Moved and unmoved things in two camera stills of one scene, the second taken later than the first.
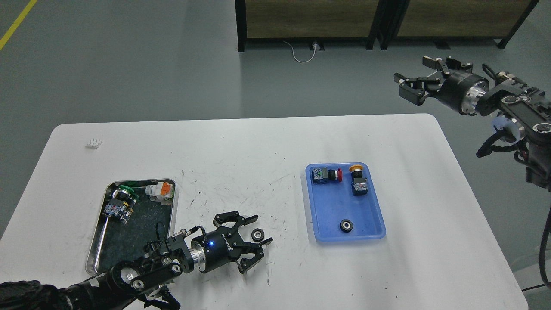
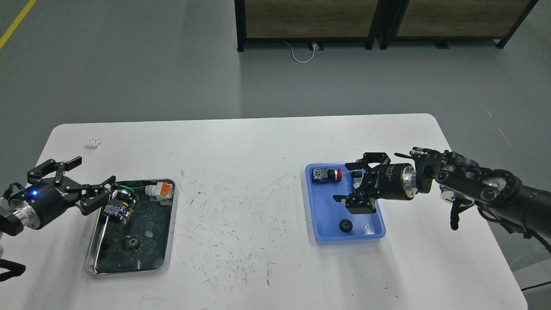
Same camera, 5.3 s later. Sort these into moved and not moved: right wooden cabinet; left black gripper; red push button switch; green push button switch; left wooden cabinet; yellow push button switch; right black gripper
Moved: right black gripper; left black gripper
Not moved: red push button switch; yellow push button switch; left wooden cabinet; green push button switch; right wooden cabinet
